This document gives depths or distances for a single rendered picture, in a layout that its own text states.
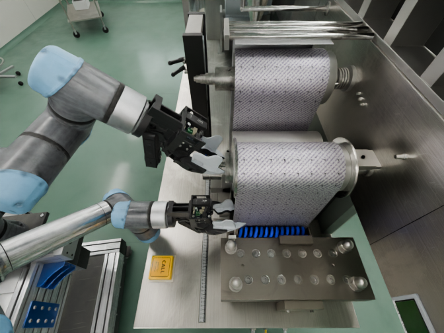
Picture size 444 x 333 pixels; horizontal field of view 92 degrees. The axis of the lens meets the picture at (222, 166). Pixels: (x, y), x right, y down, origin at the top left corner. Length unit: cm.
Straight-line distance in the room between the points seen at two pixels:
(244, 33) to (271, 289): 65
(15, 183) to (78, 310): 133
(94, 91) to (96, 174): 198
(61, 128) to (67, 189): 196
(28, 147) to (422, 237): 67
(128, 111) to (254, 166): 27
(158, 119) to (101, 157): 209
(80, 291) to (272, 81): 155
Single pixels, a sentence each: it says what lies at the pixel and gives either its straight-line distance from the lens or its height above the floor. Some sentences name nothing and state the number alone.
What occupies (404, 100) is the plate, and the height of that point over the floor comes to 141.
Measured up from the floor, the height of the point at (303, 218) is 109.
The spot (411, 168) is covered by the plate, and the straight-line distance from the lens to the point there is 54.
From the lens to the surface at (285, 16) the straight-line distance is 139.
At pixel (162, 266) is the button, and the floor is 92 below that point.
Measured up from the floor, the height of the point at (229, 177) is 126.
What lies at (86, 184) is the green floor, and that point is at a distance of 233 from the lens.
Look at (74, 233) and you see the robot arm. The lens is 73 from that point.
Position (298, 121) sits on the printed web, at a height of 124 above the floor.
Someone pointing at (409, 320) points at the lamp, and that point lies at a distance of 61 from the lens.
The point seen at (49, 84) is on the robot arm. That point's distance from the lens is 40.
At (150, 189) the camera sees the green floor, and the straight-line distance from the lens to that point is 204.
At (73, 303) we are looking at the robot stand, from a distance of 170.
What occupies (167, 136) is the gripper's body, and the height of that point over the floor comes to 138.
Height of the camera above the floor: 168
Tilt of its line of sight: 54 degrees down
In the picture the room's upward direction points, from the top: straight up
